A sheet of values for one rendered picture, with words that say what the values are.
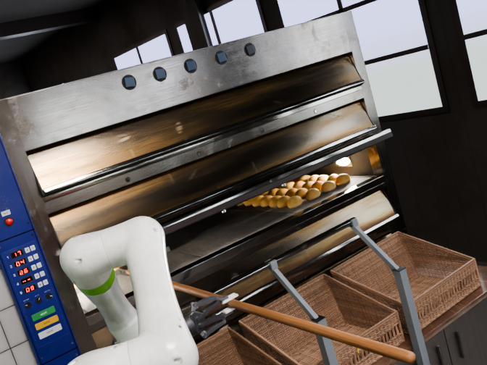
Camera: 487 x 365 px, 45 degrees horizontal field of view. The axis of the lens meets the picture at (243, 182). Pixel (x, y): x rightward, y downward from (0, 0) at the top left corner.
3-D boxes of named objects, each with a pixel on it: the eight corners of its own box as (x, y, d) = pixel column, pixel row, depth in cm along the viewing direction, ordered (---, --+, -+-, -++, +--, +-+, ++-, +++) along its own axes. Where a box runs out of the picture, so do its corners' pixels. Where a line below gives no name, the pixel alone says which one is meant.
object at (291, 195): (234, 206, 364) (231, 198, 363) (291, 181, 388) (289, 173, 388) (293, 209, 313) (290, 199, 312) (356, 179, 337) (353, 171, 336)
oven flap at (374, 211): (108, 373, 242) (88, 330, 244) (394, 218, 333) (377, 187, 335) (110, 373, 238) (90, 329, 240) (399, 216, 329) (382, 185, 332)
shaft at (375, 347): (419, 361, 139) (416, 350, 138) (411, 367, 137) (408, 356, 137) (132, 273, 281) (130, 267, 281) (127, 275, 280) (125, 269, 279)
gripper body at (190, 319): (172, 316, 196) (195, 304, 201) (179, 339, 197) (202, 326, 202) (182, 320, 190) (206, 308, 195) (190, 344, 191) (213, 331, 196)
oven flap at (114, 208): (66, 258, 233) (45, 213, 235) (372, 130, 324) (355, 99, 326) (67, 255, 229) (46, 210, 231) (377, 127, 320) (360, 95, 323)
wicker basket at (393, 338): (251, 373, 279) (235, 320, 274) (337, 320, 307) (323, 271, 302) (316, 405, 237) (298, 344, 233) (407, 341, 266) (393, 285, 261)
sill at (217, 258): (84, 324, 243) (81, 315, 243) (377, 182, 335) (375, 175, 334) (88, 326, 238) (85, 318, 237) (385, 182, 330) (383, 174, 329)
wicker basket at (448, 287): (340, 318, 308) (327, 270, 303) (408, 274, 337) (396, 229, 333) (414, 337, 267) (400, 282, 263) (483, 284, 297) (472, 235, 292)
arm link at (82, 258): (104, 256, 151) (96, 219, 158) (56, 272, 149) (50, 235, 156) (122, 288, 165) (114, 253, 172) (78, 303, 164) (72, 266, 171)
